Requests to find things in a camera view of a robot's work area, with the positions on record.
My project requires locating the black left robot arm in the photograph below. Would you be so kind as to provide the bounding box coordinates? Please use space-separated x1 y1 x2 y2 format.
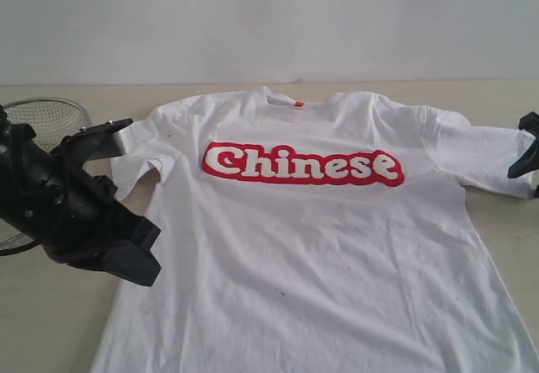
1 112 161 286

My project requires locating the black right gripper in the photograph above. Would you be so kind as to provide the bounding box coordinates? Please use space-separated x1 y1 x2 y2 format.
507 111 539 179

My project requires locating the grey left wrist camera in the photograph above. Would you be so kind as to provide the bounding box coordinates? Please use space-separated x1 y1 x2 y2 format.
52 118 133 164

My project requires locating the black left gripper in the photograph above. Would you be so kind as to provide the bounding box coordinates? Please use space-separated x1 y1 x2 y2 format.
33 162 162 285

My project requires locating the metal wire mesh basket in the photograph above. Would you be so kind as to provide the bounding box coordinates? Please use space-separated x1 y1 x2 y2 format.
1 97 92 256

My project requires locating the white t-shirt red Chinese logo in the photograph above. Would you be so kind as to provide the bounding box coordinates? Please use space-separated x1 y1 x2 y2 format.
92 88 538 372

